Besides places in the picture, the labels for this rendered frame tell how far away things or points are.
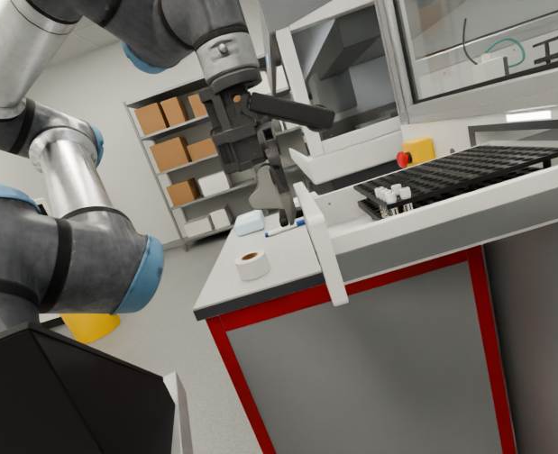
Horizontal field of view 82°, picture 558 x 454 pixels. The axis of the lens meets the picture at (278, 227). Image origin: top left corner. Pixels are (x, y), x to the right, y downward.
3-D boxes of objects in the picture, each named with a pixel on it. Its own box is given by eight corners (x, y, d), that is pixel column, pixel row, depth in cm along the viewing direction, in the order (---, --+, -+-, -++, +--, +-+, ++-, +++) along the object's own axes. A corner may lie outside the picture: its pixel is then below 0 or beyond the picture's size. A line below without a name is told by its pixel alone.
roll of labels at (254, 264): (272, 262, 74) (266, 246, 73) (268, 276, 67) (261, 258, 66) (243, 269, 75) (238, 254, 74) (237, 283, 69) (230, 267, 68)
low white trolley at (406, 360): (304, 563, 83) (192, 309, 64) (291, 385, 142) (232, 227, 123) (533, 509, 78) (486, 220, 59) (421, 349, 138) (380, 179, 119)
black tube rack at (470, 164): (397, 252, 41) (386, 204, 39) (361, 219, 58) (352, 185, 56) (576, 199, 39) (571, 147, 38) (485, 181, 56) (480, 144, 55)
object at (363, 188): (387, 210, 39) (386, 205, 39) (353, 188, 56) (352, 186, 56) (402, 205, 39) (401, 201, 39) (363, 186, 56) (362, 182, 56)
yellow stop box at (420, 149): (416, 173, 76) (410, 143, 75) (405, 170, 83) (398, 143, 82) (437, 167, 76) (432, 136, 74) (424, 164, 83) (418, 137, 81)
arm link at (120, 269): (22, 338, 36) (3, 137, 69) (145, 332, 48) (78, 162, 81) (66, 257, 34) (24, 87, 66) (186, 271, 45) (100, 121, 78)
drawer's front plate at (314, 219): (334, 309, 37) (306, 219, 34) (309, 236, 65) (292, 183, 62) (350, 304, 36) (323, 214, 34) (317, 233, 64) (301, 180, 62)
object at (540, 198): (343, 286, 38) (330, 239, 36) (316, 228, 62) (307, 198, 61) (702, 180, 35) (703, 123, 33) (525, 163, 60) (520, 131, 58)
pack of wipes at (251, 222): (265, 229, 105) (260, 216, 104) (237, 238, 105) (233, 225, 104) (264, 219, 119) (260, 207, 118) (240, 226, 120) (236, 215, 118)
